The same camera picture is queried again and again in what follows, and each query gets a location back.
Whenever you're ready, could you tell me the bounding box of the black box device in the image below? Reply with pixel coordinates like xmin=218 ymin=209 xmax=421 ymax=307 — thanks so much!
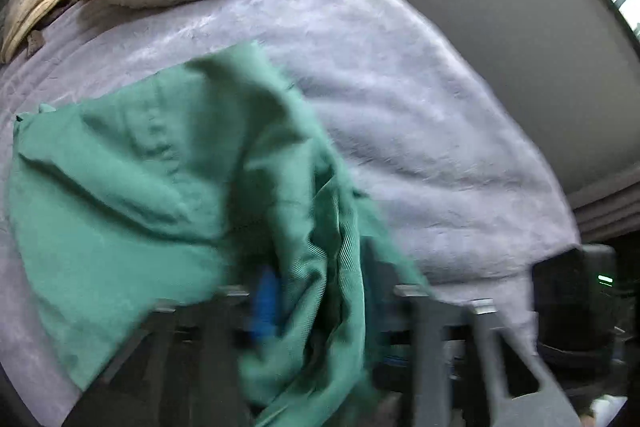
xmin=530 ymin=245 xmax=617 ymax=389

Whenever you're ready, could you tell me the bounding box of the lavender plush bed blanket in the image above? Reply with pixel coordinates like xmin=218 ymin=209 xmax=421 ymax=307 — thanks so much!
xmin=1 ymin=0 xmax=577 ymax=426

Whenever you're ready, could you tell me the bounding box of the green garment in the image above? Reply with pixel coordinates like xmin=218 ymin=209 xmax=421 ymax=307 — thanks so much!
xmin=6 ymin=44 xmax=421 ymax=426

